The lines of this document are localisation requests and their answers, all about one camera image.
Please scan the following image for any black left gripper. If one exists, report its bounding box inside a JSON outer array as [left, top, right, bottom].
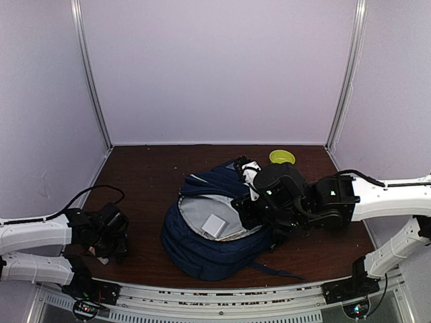
[[92, 230, 127, 258]]

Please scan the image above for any white power adapter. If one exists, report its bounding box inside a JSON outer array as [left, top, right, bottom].
[[201, 214, 227, 238]]

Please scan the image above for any navy blue student backpack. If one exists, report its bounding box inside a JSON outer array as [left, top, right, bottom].
[[160, 160, 297, 281]]

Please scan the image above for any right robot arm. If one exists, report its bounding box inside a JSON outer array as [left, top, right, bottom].
[[232, 156, 430, 297]]

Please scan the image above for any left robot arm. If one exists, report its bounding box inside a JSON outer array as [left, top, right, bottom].
[[1, 203, 129, 299]]

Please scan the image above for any lime green bowl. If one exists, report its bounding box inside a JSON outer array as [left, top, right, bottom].
[[269, 149, 296, 165]]

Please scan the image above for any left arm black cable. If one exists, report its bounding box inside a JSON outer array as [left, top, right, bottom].
[[0, 184, 126, 226]]

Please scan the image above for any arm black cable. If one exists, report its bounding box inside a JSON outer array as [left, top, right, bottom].
[[336, 169, 387, 188], [0, 184, 126, 226]]

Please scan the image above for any aluminium front rail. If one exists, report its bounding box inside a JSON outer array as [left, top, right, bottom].
[[28, 264, 415, 323]]

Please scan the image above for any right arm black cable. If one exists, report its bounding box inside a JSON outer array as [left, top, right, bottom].
[[336, 169, 387, 188]]

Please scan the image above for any aluminium frame post right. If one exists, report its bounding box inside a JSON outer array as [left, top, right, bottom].
[[325, 0, 368, 153]]

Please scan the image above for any aluminium frame post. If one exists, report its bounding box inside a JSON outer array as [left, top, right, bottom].
[[325, 0, 368, 153], [71, 0, 113, 151]]

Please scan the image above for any aluminium frame post left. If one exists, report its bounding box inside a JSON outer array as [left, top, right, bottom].
[[71, 0, 113, 151]]

